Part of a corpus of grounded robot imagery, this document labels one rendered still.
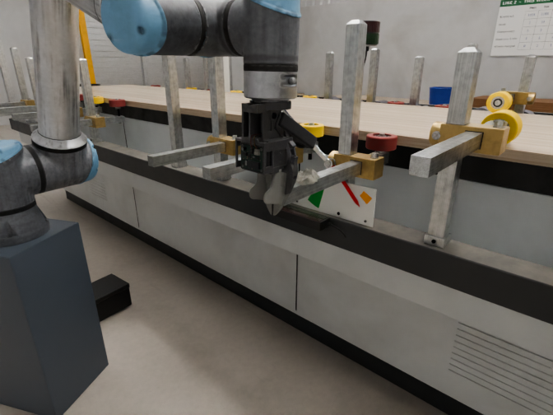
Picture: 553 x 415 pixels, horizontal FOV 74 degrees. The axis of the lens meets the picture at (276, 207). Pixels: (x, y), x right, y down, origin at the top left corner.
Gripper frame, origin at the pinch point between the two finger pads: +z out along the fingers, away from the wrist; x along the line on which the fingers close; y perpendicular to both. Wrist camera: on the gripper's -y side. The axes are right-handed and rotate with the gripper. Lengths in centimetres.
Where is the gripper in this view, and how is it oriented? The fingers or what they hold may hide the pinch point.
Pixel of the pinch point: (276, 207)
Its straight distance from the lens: 71.3
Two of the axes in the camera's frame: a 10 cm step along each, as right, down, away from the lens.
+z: -0.2, 9.4, 3.5
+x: 7.4, 2.5, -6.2
